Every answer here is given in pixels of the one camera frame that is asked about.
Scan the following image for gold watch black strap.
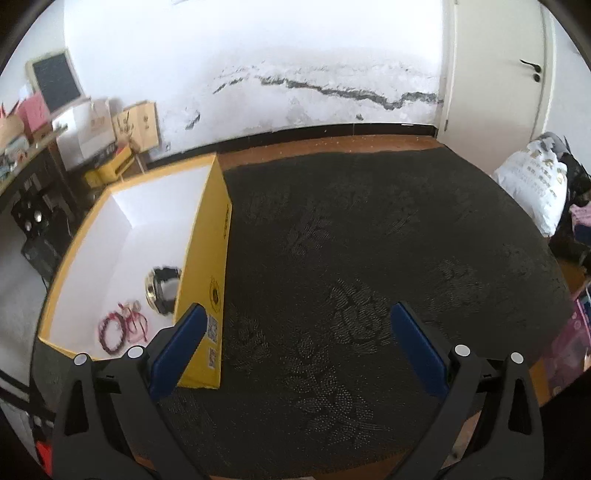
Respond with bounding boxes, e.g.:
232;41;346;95
144;263;184;317

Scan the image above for black speaker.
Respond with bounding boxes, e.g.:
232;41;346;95
11;196;52;238

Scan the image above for yellow white cardboard box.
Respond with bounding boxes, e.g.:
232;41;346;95
38;154;232;389

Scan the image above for black door handle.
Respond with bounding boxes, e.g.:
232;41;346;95
519;58;544;84

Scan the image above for white plastic bag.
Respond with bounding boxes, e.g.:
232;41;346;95
492;132;568;238

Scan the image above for red bead bracelet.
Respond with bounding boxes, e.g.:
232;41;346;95
97;310;133;357

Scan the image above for black metal shelf desk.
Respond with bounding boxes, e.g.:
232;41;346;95
1;127;89;285

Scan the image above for black patterned tablecloth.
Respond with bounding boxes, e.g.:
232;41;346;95
32;144;576;478

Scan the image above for yellow flat box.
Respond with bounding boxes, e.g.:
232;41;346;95
84;146;134;188

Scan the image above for white paper shopping bag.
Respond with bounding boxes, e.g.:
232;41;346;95
52;98;115;171

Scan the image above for pink box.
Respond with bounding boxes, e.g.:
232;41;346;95
16;92;50;133

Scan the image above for framed blackboard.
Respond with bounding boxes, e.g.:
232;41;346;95
25;49;86;119

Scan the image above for white door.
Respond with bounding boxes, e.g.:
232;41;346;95
438;1;554;174

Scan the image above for red string silver charm bracelet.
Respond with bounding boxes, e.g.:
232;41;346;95
117;299;150;345

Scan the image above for brown kraft paper bag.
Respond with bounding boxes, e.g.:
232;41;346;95
112;101;159;153

